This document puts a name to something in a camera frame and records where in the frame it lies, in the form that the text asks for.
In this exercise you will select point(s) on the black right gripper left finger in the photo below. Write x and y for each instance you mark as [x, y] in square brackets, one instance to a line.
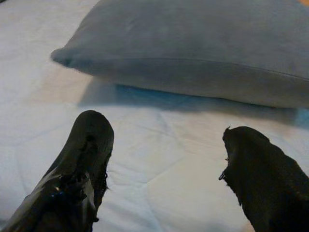
[72, 169]

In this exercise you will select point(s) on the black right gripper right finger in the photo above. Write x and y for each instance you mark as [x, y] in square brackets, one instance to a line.
[265, 183]

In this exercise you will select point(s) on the white quilted mattress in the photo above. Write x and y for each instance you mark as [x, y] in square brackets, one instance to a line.
[169, 157]

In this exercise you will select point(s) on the grey plush pillow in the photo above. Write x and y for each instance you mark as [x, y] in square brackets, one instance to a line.
[193, 48]

